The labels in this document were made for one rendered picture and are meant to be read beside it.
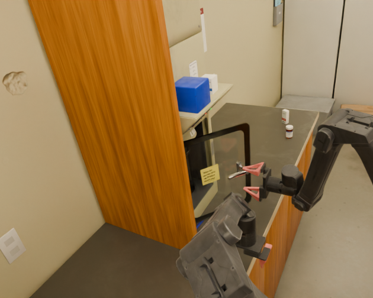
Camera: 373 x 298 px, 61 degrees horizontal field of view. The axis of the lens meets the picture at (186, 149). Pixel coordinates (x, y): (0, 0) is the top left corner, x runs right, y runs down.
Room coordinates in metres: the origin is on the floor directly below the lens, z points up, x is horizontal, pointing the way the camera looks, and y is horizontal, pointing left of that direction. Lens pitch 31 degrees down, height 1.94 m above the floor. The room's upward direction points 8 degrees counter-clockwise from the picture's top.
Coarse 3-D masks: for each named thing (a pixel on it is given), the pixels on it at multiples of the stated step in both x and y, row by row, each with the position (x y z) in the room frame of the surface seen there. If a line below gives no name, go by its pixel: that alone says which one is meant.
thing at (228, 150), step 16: (240, 128) 1.05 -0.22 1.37; (192, 144) 0.99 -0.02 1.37; (208, 144) 1.01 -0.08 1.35; (224, 144) 1.03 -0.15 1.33; (240, 144) 1.05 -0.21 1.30; (192, 160) 0.99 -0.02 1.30; (208, 160) 1.01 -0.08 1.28; (224, 160) 1.03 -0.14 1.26; (240, 160) 1.05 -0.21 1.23; (192, 176) 0.99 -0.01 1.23; (224, 176) 1.03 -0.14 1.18; (240, 176) 1.05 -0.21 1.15; (192, 192) 0.99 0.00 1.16; (208, 192) 1.01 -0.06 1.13; (224, 192) 1.03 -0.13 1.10; (240, 192) 1.05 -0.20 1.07; (208, 208) 1.00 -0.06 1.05
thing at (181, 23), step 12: (168, 0) 1.07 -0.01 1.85; (180, 0) 1.13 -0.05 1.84; (192, 0) 1.20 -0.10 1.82; (168, 12) 1.07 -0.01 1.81; (180, 12) 1.12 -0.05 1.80; (192, 12) 1.19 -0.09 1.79; (168, 24) 1.06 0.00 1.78; (180, 24) 1.12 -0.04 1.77; (192, 24) 1.19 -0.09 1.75; (168, 36) 1.05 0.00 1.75; (180, 36) 1.11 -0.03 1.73
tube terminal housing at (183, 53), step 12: (192, 36) 1.18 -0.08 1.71; (180, 48) 1.10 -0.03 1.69; (192, 48) 1.17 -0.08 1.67; (180, 60) 1.09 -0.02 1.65; (192, 60) 1.16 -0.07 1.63; (204, 60) 1.24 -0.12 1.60; (180, 72) 1.08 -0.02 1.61; (204, 72) 1.23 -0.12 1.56; (204, 120) 1.25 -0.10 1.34; (204, 132) 1.24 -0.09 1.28
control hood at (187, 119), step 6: (222, 84) 1.19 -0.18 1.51; (228, 84) 1.18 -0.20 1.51; (222, 90) 1.12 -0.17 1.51; (228, 90) 1.14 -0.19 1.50; (210, 96) 1.08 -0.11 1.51; (216, 96) 1.07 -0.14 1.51; (222, 96) 1.09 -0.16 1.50; (210, 102) 1.02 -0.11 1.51; (216, 102) 1.10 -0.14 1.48; (204, 108) 0.98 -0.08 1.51; (180, 114) 0.96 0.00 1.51; (186, 114) 0.95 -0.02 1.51; (192, 114) 0.95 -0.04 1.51; (198, 114) 0.94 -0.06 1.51; (180, 120) 0.95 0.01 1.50; (186, 120) 0.93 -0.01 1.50; (192, 120) 0.92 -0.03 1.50; (186, 126) 0.93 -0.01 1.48
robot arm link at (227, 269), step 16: (192, 240) 0.37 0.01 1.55; (208, 240) 0.35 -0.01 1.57; (224, 240) 0.35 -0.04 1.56; (192, 256) 0.34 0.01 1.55; (208, 256) 0.32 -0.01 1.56; (224, 256) 0.31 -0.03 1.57; (192, 272) 0.31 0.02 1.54; (208, 272) 0.31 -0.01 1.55; (224, 272) 0.29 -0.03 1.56; (240, 272) 0.29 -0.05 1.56; (192, 288) 0.29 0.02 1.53; (208, 288) 0.28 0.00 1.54; (224, 288) 0.28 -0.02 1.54; (240, 288) 0.26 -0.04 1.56; (256, 288) 0.30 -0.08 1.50
